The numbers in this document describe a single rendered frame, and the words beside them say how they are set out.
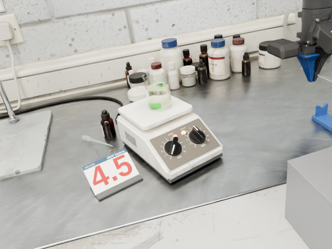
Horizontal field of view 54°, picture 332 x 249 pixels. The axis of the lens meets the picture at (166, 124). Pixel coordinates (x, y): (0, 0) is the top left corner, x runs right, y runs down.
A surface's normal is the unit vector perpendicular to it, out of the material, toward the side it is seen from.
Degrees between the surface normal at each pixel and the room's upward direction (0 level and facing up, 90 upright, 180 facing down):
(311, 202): 90
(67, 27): 90
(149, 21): 90
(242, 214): 0
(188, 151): 30
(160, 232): 0
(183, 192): 0
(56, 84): 90
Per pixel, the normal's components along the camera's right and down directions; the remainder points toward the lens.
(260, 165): -0.14, -0.87
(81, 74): 0.22, 0.43
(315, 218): -0.97, 0.22
